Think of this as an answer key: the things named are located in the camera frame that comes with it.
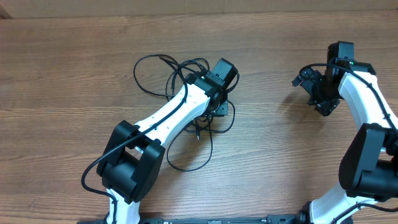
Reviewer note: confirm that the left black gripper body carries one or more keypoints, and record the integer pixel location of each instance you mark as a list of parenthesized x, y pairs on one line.
[(221, 109)]

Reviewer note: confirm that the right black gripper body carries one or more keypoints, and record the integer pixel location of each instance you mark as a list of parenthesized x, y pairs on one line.
[(323, 93)]

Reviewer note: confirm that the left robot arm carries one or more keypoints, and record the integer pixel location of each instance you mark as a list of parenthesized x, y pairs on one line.
[(134, 153)]

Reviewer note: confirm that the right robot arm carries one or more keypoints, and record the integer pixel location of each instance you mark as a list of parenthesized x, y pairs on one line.
[(368, 170)]

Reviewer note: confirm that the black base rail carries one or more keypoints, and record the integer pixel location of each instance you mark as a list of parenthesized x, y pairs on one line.
[(270, 219)]

